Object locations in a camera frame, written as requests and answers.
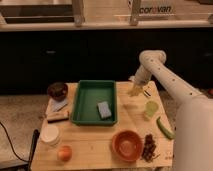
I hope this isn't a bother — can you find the yellow banana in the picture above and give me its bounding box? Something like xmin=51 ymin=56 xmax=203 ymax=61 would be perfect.
xmin=128 ymin=87 xmax=142 ymax=97

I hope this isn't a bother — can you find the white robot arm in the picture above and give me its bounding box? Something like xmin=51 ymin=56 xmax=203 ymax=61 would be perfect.
xmin=134 ymin=50 xmax=213 ymax=171

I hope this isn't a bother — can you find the red bowl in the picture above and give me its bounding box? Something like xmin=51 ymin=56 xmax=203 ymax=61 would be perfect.
xmin=111 ymin=130 xmax=143 ymax=162

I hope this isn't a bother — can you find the dark brown bowl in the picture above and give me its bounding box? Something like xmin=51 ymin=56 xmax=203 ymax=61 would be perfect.
xmin=47 ymin=82 xmax=68 ymax=101

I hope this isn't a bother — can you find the light green cup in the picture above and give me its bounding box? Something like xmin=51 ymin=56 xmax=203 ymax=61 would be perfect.
xmin=145 ymin=101 xmax=159 ymax=118

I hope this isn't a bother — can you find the blue sponge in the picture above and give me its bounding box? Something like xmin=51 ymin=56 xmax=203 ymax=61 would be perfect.
xmin=97 ymin=101 xmax=112 ymax=119

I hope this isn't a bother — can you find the green plastic tray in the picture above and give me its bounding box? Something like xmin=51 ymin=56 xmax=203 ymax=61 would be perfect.
xmin=70 ymin=80 xmax=117 ymax=126

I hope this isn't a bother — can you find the green cucumber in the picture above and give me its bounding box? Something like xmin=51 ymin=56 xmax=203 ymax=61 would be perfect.
xmin=156 ymin=117 xmax=174 ymax=140

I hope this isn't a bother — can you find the dark grape bunch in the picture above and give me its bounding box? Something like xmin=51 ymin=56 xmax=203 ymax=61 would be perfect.
xmin=142 ymin=134 xmax=157 ymax=162

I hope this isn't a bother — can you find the corovan cardboard box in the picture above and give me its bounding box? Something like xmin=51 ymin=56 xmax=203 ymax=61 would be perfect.
xmin=127 ymin=0 xmax=213 ymax=22

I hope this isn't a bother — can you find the grey cloth piece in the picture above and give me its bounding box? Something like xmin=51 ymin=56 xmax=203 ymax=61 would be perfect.
xmin=51 ymin=99 xmax=68 ymax=112

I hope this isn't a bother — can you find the wooden block brush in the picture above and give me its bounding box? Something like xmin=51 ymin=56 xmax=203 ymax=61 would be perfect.
xmin=47 ymin=112 xmax=69 ymax=123

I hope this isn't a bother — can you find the orange apple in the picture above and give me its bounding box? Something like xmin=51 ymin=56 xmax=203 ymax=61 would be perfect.
xmin=57 ymin=145 xmax=72 ymax=162

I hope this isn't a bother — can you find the white round container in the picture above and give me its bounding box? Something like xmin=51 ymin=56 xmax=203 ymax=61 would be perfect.
xmin=41 ymin=125 xmax=60 ymax=145

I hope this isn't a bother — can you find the black stand bar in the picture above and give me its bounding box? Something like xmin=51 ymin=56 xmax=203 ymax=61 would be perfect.
xmin=27 ymin=129 xmax=40 ymax=171

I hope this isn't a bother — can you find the metal shelf frame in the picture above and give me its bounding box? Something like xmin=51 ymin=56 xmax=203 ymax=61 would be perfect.
xmin=0 ymin=0 xmax=213 ymax=32

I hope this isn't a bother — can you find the black cable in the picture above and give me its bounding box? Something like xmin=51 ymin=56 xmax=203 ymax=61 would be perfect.
xmin=0 ymin=121 xmax=30 ymax=163

